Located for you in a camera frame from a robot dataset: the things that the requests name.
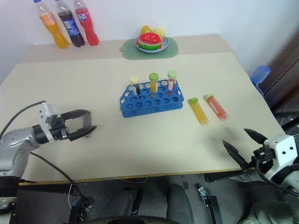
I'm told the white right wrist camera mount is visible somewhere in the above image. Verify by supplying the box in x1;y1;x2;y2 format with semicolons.
263;134;299;182

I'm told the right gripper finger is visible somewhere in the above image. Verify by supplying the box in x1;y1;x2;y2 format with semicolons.
243;128;267;146
222;140;256;173

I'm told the green placemat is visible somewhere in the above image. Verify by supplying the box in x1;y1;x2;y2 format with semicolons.
120;36;179;60

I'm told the toy watermelon slice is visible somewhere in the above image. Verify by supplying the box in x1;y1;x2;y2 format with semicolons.
137;32;164;51

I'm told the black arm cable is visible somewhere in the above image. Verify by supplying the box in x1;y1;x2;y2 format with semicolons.
0;100;46;138
255;158;299;197

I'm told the smooth yellow toy fruit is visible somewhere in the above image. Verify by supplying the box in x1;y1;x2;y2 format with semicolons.
140;25;155;36

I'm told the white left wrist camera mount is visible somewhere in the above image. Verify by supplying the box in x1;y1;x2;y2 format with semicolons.
38;100;58;128

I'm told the blue test tube rack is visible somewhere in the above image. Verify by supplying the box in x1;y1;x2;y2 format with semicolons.
119;79;184;119

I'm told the thin black cable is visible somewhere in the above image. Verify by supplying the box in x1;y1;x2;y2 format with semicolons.
29;152;85;199

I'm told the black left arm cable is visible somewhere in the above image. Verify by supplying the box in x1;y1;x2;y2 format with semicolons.
0;100;46;138

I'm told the bumpy pale yellow toy fruit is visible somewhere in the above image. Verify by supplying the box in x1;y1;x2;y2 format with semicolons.
153;27;168;39

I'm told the tube with dark liquid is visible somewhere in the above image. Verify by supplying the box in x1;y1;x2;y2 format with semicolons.
129;75;142;96

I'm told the red soda bottle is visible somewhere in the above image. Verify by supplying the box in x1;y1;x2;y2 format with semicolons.
74;0;100;47

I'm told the black metal stand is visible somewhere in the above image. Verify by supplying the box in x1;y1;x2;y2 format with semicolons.
273;102;299;138

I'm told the orange soda bottle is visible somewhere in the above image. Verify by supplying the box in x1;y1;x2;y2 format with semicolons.
33;0;70;50

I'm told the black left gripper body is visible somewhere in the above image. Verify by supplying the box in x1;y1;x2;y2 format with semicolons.
48;115;71;142

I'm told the dark rounded shape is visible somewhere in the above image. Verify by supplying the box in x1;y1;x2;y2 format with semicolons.
102;186;143;220
166;183;195;224

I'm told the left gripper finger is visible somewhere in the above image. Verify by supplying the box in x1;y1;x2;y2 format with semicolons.
60;109;92;129
66;125;98;142

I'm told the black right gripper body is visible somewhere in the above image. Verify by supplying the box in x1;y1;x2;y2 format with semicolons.
251;146;275;168

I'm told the dark brown cabinet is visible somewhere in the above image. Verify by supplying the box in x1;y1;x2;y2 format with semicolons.
261;35;299;110

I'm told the cola bottle blue label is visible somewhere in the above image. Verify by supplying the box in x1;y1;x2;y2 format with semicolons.
55;0;85;48

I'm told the blue water bottle cap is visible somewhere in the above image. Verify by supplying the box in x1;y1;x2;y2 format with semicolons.
249;64;272;94

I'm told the grey ribbed fabric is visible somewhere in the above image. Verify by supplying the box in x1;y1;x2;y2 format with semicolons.
230;169;296;224

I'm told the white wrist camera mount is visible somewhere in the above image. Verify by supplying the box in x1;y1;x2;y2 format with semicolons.
263;134;299;182
38;100;58;128

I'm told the black table leg with caster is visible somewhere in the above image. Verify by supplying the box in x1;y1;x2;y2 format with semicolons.
198;186;223;224

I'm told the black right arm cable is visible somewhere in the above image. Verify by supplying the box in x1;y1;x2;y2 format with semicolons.
255;158;299;197

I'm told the light blue plate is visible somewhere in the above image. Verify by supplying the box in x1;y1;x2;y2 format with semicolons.
134;36;170;54

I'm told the thin white cable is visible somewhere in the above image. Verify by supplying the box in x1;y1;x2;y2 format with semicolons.
67;182;73;206

